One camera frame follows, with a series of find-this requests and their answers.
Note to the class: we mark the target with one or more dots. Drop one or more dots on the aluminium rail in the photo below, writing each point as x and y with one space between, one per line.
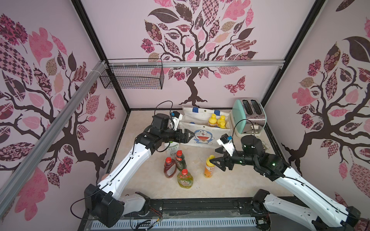
182 64
18 179

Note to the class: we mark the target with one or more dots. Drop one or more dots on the mint green toaster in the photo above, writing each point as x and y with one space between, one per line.
248 117

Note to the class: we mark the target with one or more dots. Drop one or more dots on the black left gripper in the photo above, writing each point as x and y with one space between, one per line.
185 140

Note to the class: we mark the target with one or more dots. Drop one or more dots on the yellow-green soap bottle red cap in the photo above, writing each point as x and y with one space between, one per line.
185 179

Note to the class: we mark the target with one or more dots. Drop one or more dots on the orange soap bottle yellow cap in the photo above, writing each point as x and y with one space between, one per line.
221 122
209 167
212 122

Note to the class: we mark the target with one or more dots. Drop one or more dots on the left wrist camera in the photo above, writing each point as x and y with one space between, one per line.
176 117

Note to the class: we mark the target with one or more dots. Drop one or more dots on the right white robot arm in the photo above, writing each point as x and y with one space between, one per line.
319 213

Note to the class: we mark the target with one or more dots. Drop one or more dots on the white canvas Doraemon shopping bag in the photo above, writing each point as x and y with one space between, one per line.
196 120

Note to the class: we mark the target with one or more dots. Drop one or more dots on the black wire basket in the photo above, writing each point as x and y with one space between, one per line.
136 73

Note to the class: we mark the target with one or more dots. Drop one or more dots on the dark red soap bottle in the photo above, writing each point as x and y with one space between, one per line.
170 167

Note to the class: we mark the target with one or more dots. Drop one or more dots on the black corner frame post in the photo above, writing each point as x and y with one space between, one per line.
84 18

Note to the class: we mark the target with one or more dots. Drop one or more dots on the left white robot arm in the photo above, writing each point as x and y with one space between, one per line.
104 201

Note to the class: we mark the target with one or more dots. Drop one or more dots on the dark green soap bottle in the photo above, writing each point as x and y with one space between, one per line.
180 160

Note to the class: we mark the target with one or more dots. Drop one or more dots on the white bottle green cap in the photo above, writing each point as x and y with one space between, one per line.
172 149

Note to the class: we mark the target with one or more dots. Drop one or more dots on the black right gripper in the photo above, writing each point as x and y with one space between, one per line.
227 159

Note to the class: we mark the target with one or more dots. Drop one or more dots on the aluminium rail left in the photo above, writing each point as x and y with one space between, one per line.
18 179

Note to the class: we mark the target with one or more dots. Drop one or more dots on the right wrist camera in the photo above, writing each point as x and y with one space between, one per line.
227 142

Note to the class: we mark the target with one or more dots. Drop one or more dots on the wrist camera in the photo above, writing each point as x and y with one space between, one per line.
176 117
227 142

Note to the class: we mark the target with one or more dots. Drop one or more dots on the aluminium rail back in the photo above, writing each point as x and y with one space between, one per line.
182 64

